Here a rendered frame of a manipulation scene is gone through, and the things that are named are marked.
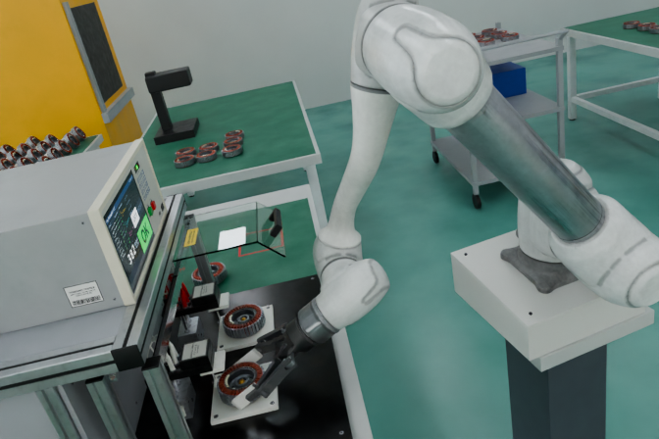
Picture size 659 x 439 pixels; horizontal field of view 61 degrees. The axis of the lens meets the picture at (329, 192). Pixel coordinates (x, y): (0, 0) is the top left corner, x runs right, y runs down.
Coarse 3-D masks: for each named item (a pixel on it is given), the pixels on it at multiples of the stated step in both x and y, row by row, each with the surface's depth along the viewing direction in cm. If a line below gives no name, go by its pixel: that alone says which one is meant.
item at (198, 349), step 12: (192, 348) 123; (204, 348) 122; (180, 360) 120; (192, 360) 120; (204, 360) 120; (216, 360) 124; (168, 372) 121; (180, 372) 120; (192, 372) 121; (204, 372) 121
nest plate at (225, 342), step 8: (264, 312) 155; (272, 312) 154; (272, 320) 151; (264, 328) 148; (272, 328) 147; (224, 336) 148; (248, 336) 146; (256, 336) 146; (224, 344) 145; (232, 344) 144; (240, 344) 144; (248, 344) 144
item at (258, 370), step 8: (232, 368) 130; (240, 368) 130; (248, 368) 130; (256, 368) 128; (224, 376) 128; (232, 376) 129; (240, 376) 128; (248, 376) 130; (256, 376) 126; (224, 384) 126; (232, 384) 129; (240, 384) 126; (248, 384) 125; (224, 392) 124; (232, 392) 123; (240, 392) 122; (224, 400) 124
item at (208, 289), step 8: (200, 288) 146; (208, 288) 145; (216, 288) 145; (192, 296) 143; (200, 296) 142; (208, 296) 142; (216, 296) 143; (224, 296) 148; (192, 304) 142; (200, 304) 143; (208, 304) 143; (216, 304) 143; (224, 304) 144; (176, 312) 142; (184, 312) 142; (192, 312) 143; (184, 320) 145; (184, 328) 145
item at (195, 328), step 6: (192, 318) 151; (198, 318) 151; (180, 324) 150; (192, 324) 148; (198, 324) 149; (180, 330) 147; (192, 330) 146; (198, 330) 148; (180, 336) 145; (186, 336) 145; (192, 336) 145; (198, 336) 146; (180, 342) 146; (186, 342) 146
